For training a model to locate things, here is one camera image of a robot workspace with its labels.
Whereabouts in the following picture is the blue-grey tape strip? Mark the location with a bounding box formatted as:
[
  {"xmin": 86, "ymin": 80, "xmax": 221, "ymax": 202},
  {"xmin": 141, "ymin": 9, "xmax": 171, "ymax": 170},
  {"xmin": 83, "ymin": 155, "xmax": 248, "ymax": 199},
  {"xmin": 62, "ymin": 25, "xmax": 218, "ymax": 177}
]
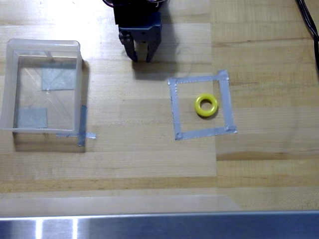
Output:
[
  {"xmin": 55, "ymin": 131, "xmax": 97, "ymax": 140},
  {"xmin": 77, "ymin": 105, "xmax": 88, "ymax": 147}
]

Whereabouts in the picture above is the small grey tape patch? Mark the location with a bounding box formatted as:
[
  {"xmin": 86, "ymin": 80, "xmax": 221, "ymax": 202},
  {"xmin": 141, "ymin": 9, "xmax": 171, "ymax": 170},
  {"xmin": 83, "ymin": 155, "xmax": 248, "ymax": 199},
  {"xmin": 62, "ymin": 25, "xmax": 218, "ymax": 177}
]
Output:
[{"xmin": 17, "ymin": 107, "xmax": 48, "ymax": 129}]

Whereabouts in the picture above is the clear plastic container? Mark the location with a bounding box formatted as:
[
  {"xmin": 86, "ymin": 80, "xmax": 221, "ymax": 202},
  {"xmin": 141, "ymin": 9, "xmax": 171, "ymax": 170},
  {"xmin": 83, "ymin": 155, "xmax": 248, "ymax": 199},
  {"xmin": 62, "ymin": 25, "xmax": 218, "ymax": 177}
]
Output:
[{"xmin": 0, "ymin": 38, "xmax": 83, "ymax": 134}]

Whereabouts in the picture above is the black cable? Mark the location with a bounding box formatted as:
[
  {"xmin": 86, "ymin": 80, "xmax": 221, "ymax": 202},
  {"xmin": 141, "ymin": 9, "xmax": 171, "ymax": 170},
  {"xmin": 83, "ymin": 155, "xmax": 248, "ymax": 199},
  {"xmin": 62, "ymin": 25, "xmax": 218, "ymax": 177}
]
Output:
[{"xmin": 295, "ymin": 0, "xmax": 319, "ymax": 83}]

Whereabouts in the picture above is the yellow ring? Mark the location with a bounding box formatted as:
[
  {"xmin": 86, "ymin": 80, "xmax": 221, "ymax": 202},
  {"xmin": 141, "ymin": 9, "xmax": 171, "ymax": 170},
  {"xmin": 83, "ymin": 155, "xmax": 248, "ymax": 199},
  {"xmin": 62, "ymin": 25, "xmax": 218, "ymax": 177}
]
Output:
[{"xmin": 194, "ymin": 93, "xmax": 219, "ymax": 118}]

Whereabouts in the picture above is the large grey tape patch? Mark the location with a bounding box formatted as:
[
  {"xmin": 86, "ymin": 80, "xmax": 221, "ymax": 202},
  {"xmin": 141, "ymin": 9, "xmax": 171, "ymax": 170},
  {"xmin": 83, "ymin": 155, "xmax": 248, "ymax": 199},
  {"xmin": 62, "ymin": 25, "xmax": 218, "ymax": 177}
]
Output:
[{"xmin": 40, "ymin": 63, "xmax": 76, "ymax": 91}]

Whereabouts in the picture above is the metal table edge rail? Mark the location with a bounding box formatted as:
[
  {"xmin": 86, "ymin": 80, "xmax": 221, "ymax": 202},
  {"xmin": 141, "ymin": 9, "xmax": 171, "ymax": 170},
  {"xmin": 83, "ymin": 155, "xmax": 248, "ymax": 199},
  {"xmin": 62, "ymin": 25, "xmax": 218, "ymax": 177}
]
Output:
[{"xmin": 0, "ymin": 211, "xmax": 319, "ymax": 239}]

